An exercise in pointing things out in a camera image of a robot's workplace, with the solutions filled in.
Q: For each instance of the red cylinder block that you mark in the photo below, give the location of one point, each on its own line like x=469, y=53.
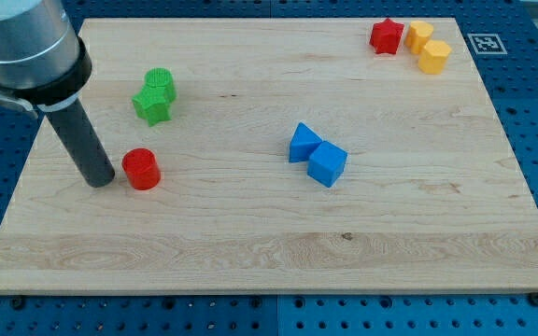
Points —
x=141, y=168

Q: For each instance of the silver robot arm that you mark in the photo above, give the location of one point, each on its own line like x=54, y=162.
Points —
x=43, y=63

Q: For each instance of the wooden board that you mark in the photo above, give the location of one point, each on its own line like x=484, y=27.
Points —
x=431, y=200

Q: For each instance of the blue triangle block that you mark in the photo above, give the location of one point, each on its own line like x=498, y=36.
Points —
x=303, y=142

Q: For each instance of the blue cube block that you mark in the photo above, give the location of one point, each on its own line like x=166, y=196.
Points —
x=326, y=163

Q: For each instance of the green star block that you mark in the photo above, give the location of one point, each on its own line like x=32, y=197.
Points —
x=153, y=105

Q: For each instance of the green cylinder block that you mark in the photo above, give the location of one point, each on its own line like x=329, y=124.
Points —
x=161, y=80

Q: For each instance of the red star block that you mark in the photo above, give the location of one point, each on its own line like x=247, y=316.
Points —
x=386, y=36

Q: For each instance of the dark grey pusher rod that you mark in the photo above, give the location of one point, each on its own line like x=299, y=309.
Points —
x=80, y=140

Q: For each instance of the yellow hexagon block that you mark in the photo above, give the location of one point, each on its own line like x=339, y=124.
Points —
x=433, y=57

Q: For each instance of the yellow heart block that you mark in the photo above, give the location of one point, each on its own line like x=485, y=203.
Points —
x=419, y=33

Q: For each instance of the white fiducial marker tag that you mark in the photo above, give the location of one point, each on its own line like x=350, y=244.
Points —
x=487, y=44

